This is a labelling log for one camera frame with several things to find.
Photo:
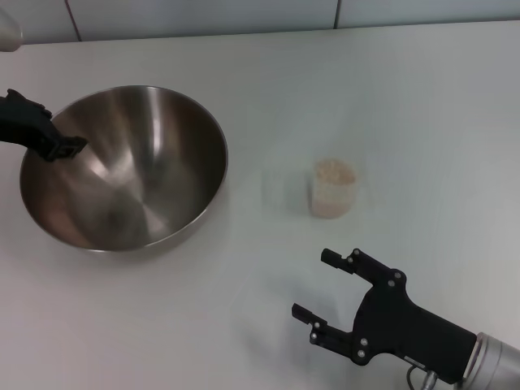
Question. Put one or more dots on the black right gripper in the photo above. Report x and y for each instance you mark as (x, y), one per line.
(398, 325)

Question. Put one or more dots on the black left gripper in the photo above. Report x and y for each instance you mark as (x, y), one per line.
(10, 122)

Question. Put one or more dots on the clear plastic measuring cup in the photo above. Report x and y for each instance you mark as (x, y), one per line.
(333, 203)

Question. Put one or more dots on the stainless steel mixing bowl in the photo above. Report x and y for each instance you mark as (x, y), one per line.
(142, 170)

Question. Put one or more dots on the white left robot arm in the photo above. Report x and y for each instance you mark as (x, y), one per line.
(8, 34)

